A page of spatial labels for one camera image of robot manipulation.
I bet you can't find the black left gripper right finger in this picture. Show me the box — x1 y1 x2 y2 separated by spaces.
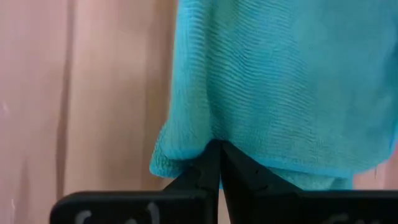
221 142 302 224

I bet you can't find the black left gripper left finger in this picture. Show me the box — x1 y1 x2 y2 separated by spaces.
163 140 222 224

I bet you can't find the teal microfiber towel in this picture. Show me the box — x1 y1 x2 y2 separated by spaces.
149 0 398 190

